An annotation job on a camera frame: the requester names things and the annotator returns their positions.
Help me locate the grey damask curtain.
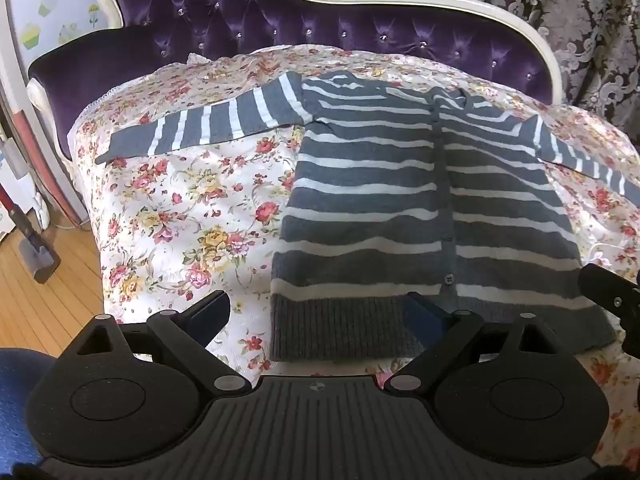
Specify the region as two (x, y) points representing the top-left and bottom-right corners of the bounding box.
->
(272, 0), (640, 146)

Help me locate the dark blue cloth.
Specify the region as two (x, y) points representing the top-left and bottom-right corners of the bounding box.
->
(0, 348), (58, 466)

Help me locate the grey white striped cardigan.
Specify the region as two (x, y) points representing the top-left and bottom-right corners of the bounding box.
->
(95, 72), (640, 363)

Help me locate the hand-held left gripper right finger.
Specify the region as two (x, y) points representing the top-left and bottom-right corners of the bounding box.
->
(387, 291), (567, 397)

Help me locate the red stick vacuum cleaner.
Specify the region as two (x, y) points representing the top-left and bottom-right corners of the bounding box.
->
(0, 187), (62, 283)

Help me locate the floral print blanket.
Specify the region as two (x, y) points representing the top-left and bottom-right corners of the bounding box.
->
(69, 44), (640, 476)

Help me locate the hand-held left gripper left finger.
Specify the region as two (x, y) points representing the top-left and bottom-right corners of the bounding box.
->
(64, 289), (254, 399)

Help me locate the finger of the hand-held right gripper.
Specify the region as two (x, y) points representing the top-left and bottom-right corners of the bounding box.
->
(578, 262), (640, 332)

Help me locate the purple tufted sofa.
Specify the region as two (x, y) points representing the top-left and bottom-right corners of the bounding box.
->
(27, 0), (563, 158)

